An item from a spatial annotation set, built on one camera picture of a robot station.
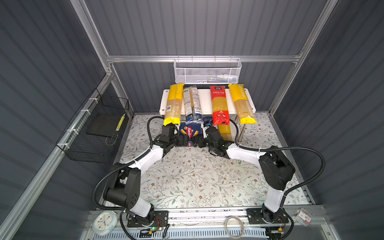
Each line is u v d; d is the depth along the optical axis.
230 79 0.90
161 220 0.72
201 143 0.81
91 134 0.71
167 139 0.69
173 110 0.71
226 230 0.70
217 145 0.71
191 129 0.93
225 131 0.99
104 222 0.71
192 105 0.74
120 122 0.79
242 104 0.74
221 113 0.69
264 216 0.67
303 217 0.72
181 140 0.81
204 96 0.81
